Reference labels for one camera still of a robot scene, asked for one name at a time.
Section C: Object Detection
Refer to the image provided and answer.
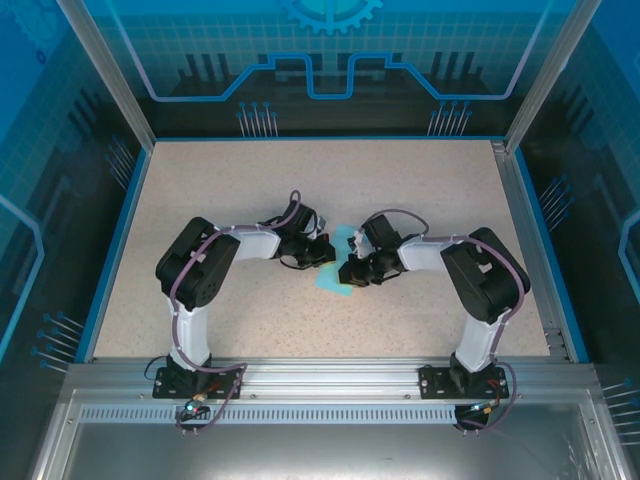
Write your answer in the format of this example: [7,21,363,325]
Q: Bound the light blue paper sheet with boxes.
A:
[314,224,359,296]

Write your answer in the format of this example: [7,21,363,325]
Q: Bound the steel sheet tray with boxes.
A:
[29,387,634,480]

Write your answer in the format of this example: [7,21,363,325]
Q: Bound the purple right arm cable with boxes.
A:
[369,208,531,434]

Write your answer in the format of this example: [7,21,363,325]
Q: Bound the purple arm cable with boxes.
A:
[169,188,250,436]
[369,208,531,434]

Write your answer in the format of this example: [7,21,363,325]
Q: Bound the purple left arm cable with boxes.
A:
[169,188,250,436]

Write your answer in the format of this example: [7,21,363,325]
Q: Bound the long aluminium mounting rail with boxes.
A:
[64,355,599,401]

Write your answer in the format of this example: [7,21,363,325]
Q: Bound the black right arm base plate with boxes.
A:
[418,364,507,401]

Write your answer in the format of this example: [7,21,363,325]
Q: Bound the slotted grey cable duct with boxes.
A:
[77,405,464,426]

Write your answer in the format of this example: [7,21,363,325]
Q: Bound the aluminium side rail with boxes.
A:
[492,140,571,361]

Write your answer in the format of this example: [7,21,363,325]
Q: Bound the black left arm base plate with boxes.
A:
[152,366,245,401]

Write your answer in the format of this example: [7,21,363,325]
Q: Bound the aluminium frame post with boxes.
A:
[503,0,604,151]
[55,0,157,151]

